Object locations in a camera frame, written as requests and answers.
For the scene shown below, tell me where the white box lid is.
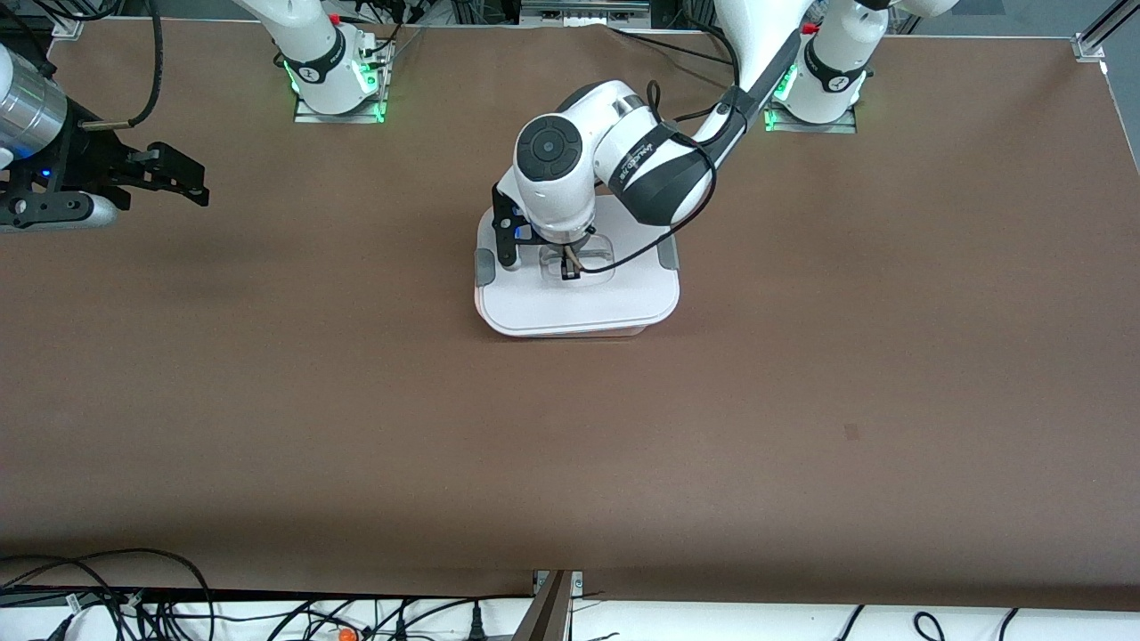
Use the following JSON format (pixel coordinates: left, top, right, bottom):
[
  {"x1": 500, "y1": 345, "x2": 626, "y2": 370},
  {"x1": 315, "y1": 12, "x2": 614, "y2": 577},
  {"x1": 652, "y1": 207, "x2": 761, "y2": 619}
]
[{"x1": 474, "y1": 194, "x2": 681, "y2": 337}]

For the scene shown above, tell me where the pink plastic box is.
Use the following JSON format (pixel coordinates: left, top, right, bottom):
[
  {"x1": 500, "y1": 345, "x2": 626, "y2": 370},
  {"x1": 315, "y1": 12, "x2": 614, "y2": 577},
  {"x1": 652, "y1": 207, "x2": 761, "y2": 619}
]
[{"x1": 476, "y1": 294, "x2": 656, "y2": 340}]

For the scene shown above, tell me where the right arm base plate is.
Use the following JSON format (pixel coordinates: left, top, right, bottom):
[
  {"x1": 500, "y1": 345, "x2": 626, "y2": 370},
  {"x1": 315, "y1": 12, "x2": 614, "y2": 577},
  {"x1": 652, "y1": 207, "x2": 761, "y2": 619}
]
[{"x1": 294, "y1": 40, "x2": 393, "y2": 124}]

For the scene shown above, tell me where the thin black table cable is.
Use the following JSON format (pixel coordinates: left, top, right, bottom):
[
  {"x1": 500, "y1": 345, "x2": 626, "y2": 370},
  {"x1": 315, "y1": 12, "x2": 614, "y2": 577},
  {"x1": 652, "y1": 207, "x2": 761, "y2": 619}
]
[{"x1": 610, "y1": 27, "x2": 740, "y2": 70}]

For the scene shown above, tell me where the grey metal frame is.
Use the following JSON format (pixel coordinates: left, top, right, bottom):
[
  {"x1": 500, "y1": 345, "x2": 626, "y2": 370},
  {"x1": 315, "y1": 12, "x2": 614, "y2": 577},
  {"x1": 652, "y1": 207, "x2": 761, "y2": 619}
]
[{"x1": 519, "y1": 0, "x2": 653, "y2": 28}]

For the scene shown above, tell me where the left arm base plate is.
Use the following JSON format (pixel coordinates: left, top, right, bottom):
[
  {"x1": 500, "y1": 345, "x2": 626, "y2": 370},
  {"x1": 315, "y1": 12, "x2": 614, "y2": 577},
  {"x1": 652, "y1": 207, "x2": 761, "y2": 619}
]
[{"x1": 761, "y1": 45, "x2": 859, "y2": 134}]

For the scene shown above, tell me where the black looped cable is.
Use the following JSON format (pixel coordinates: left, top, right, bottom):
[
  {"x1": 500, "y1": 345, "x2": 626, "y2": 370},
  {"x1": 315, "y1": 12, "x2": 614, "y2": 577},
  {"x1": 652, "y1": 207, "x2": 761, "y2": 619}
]
[{"x1": 0, "y1": 548, "x2": 216, "y2": 641}]

